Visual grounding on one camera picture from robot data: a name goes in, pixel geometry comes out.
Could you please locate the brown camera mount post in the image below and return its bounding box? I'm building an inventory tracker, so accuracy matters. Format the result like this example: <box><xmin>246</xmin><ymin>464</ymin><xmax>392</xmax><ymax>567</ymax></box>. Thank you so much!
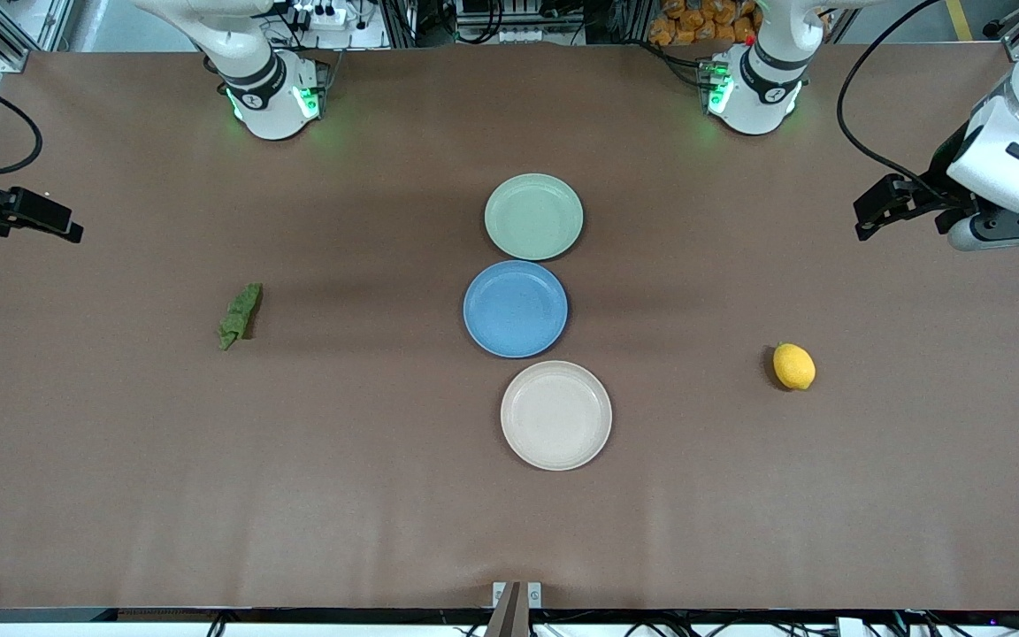
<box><xmin>485</xmin><ymin>581</ymin><xmax>530</xmax><ymax>637</ymax></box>

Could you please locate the blue plate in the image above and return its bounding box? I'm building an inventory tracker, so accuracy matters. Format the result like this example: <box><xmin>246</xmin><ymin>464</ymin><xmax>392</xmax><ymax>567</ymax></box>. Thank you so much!
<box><xmin>463</xmin><ymin>260</ymin><xmax>570</xmax><ymax>359</ymax></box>

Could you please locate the white mount bracket plate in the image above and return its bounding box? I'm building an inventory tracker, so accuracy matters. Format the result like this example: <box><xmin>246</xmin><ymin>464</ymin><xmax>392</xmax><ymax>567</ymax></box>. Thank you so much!
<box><xmin>492</xmin><ymin>581</ymin><xmax>543</xmax><ymax>610</ymax></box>

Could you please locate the white power strip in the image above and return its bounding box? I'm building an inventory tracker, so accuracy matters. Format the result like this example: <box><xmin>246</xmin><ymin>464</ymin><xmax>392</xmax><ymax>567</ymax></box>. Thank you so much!
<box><xmin>291</xmin><ymin>3</ymin><xmax>349</xmax><ymax>29</ymax></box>

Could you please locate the beige plate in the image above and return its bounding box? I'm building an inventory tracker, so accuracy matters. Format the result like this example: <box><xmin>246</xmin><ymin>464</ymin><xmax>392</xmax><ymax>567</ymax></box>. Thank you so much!
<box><xmin>500</xmin><ymin>360</ymin><xmax>613</xmax><ymax>472</ymax></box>

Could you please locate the light green plate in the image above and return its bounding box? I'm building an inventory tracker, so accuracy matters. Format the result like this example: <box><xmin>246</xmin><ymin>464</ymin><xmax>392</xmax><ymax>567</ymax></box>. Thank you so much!
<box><xmin>484</xmin><ymin>173</ymin><xmax>585</xmax><ymax>262</ymax></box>

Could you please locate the orange snack packets pile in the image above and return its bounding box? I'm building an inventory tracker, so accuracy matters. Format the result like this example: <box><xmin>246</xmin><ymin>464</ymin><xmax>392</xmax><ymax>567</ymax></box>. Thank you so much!
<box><xmin>648</xmin><ymin>0</ymin><xmax>760</xmax><ymax>48</ymax></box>

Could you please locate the green lettuce leaf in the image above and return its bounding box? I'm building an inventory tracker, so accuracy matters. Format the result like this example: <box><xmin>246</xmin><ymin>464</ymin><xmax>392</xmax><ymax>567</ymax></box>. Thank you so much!
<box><xmin>217</xmin><ymin>282</ymin><xmax>264</xmax><ymax>352</ymax></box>

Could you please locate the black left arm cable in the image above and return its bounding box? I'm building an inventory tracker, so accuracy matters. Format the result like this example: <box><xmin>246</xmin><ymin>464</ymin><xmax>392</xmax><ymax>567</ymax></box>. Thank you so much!
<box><xmin>837</xmin><ymin>0</ymin><xmax>948</xmax><ymax>204</ymax></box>

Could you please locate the yellow lemon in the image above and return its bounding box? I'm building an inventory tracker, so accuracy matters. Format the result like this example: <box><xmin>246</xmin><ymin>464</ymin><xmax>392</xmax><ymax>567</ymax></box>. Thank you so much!
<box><xmin>772</xmin><ymin>342</ymin><xmax>817</xmax><ymax>391</ymax></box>

